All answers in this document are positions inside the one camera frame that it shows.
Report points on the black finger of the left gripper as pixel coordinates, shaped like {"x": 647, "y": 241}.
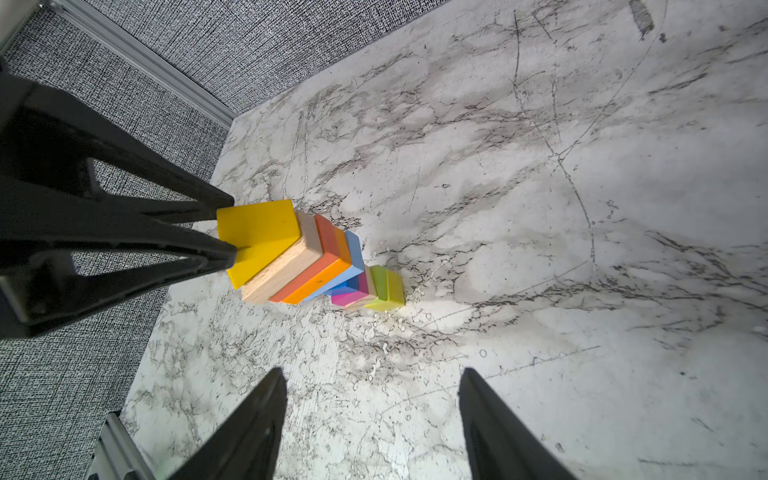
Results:
{"x": 65, "y": 258}
{"x": 50, "y": 140}

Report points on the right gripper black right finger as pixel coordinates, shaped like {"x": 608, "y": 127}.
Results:
{"x": 499, "y": 446}

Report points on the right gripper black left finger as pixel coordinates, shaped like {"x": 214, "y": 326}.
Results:
{"x": 246, "y": 445}

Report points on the magenta cube block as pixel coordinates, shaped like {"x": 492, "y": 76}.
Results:
{"x": 343, "y": 300}

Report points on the green cube block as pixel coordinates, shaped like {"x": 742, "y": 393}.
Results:
{"x": 389, "y": 289}

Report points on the blue number 6 block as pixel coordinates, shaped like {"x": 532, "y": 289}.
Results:
{"x": 347, "y": 287}

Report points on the yellow wedge block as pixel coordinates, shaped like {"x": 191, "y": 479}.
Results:
{"x": 261, "y": 232}

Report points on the natural wood plank block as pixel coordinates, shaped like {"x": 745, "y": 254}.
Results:
{"x": 273, "y": 282}

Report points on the orange cylinder block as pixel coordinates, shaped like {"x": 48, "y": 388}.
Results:
{"x": 334, "y": 262}

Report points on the red-orange block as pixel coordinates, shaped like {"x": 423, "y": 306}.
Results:
{"x": 325, "y": 230}

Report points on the aluminium enclosure frame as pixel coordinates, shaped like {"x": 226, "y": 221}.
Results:
{"x": 15, "y": 14}

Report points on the aluminium front rail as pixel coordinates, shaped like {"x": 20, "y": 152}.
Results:
{"x": 116, "y": 456}

